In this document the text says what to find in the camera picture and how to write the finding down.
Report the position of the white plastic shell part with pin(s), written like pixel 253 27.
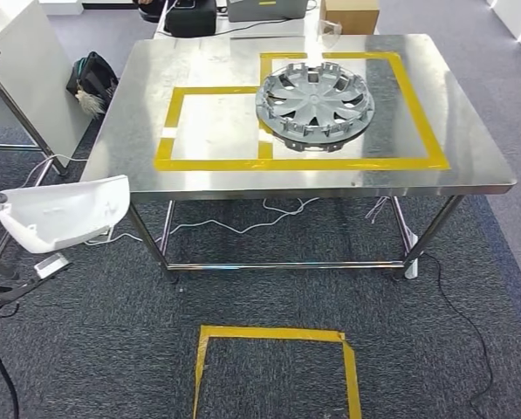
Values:
pixel 63 214

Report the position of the stainless steel workbench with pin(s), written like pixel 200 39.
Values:
pixel 460 144

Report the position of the white desk with metal legs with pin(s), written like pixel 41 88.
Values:
pixel 33 87

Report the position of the beige fur pompom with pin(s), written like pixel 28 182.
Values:
pixel 90 104

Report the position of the black bag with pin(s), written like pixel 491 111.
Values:
pixel 94 72

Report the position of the black equipment case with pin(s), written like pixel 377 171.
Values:
pixel 190 20

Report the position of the yellow floor tape square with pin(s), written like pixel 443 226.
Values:
pixel 269 333

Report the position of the yellow tape table marking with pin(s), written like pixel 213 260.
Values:
pixel 286 165

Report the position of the white table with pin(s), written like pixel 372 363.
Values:
pixel 264 29

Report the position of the grey laptop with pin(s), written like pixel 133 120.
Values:
pixel 264 8

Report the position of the grey plastic hubcap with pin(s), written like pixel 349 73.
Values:
pixel 312 104

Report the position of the clear plastic piece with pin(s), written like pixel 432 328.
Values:
pixel 330 29

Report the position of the brown cardboard box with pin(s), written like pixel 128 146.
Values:
pixel 352 17

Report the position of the white power strip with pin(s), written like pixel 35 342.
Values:
pixel 411 266

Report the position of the white furniture panel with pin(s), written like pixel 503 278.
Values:
pixel 513 17

